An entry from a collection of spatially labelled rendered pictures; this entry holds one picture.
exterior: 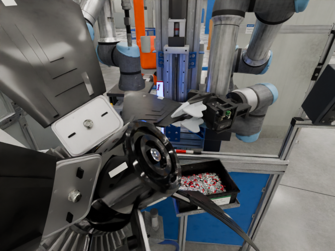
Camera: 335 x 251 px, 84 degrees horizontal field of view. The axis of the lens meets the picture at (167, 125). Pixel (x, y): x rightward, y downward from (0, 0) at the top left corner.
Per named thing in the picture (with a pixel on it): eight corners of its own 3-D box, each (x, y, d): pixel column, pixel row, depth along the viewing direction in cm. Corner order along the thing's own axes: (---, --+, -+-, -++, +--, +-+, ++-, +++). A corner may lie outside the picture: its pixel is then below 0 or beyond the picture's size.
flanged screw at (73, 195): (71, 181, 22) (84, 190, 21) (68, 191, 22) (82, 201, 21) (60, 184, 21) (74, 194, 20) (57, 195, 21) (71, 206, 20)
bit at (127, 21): (127, 47, 28) (123, 6, 25) (125, 46, 29) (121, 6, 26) (134, 46, 28) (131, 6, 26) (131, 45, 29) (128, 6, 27)
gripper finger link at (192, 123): (182, 133, 42) (212, 120, 46) (168, 119, 46) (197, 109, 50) (181, 143, 44) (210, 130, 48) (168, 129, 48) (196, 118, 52)
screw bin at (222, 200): (178, 214, 63) (178, 201, 60) (168, 178, 77) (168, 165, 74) (237, 203, 67) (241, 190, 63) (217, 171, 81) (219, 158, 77)
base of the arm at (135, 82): (123, 82, 115) (121, 65, 109) (147, 83, 113) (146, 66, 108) (114, 90, 102) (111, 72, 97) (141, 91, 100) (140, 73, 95)
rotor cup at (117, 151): (119, 253, 28) (189, 227, 23) (35, 200, 23) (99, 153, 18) (140, 180, 41) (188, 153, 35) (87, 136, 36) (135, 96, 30)
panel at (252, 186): (117, 236, 124) (98, 161, 91) (118, 233, 126) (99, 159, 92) (243, 247, 118) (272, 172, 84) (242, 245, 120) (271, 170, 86)
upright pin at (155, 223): (150, 230, 47) (148, 214, 43) (151, 222, 48) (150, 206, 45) (158, 230, 46) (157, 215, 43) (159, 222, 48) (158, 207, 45)
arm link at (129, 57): (131, 73, 95) (128, 45, 88) (112, 69, 101) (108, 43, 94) (145, 68, 104) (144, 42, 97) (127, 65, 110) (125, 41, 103)
